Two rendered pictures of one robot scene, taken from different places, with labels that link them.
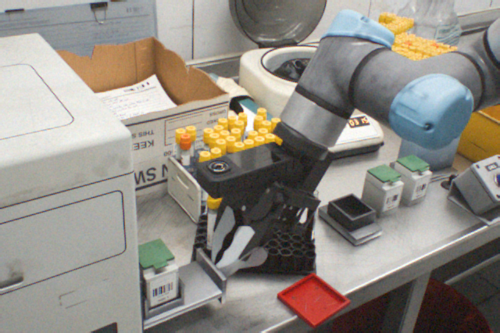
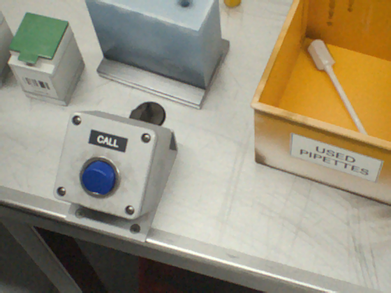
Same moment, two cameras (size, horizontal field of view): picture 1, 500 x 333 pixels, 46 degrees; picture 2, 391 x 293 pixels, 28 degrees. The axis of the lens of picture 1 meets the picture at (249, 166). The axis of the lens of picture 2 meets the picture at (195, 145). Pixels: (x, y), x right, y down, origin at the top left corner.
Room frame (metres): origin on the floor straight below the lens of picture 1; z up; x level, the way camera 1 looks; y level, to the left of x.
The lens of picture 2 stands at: (0.73, -0.66, 1.47)
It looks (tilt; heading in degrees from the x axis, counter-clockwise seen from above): 63 degrees down; 62
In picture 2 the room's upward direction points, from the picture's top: 10 degrees counter-clockwise
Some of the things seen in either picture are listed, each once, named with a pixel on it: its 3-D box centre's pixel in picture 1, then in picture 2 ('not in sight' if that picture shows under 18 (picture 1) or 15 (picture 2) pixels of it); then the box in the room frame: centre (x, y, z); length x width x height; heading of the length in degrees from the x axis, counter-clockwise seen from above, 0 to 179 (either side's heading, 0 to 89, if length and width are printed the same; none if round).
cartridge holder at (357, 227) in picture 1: (350, 215); not in sight; (0.73, -0.16, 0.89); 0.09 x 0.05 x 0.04; 36
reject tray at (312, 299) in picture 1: (313, 299); not in sight; (0.55, -0.10, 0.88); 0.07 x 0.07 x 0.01; 43
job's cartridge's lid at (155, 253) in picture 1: (153, 256); not in sight; (0.50, 0.10, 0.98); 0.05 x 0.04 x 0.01; 36
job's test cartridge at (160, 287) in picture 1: (154, 277); not in sight; (0.50, 0.10, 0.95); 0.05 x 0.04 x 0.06; 36
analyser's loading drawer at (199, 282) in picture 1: (137, 300); not in sight; (0.49, 0.12, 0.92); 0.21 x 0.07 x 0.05; 126
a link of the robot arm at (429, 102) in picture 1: (420, 96); not in sight; (0.58, -0.18, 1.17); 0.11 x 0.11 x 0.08; 39
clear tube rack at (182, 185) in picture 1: (237, 173); not in sight; (0.79, 0.02, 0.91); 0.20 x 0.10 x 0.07; 126
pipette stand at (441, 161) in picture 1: (428, 147); (157, 29); (0.90, -0.31, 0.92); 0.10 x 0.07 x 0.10; 120
